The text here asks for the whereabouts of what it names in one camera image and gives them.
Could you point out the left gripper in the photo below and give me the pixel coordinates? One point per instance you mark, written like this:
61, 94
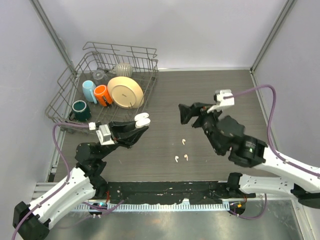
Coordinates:
125, 133

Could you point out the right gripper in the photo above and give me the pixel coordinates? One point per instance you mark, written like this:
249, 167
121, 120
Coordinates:
199, 109

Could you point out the white earbud charging case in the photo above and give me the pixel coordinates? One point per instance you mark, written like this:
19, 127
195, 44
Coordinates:
142, 120

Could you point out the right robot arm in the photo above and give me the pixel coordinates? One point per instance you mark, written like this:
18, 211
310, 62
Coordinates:
293, 178

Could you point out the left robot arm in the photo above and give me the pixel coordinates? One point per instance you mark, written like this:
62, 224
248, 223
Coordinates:
33, 221

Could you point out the beige plate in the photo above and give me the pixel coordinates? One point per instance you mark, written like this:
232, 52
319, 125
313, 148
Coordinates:
125, 92

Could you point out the orange mug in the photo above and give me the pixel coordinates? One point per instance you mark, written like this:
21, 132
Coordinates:
102, 95

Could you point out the dark green mug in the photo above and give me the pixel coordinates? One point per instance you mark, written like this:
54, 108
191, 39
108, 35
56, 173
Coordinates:
80, 111

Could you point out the light blue mug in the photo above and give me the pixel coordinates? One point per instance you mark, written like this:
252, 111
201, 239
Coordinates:
88, 88

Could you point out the clear glass cup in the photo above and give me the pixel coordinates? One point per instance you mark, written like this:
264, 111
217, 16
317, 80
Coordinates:
98, 74

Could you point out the striped ceramic cup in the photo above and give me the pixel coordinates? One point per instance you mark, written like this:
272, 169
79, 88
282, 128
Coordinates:
122, 70

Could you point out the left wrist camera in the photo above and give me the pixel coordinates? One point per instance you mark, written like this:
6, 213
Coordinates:
103, 133

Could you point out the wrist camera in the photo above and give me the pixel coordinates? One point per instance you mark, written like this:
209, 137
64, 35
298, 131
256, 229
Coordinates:
103, 133
223, 99

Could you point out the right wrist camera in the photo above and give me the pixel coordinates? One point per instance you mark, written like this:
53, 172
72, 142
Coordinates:
223, 99

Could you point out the grey wire dish rack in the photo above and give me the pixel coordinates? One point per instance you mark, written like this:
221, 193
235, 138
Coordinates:
103, 56

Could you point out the slotted cable duct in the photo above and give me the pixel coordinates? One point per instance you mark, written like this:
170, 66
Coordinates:
185, 206

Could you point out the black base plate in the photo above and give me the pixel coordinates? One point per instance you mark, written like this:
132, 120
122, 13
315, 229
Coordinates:
170, 192

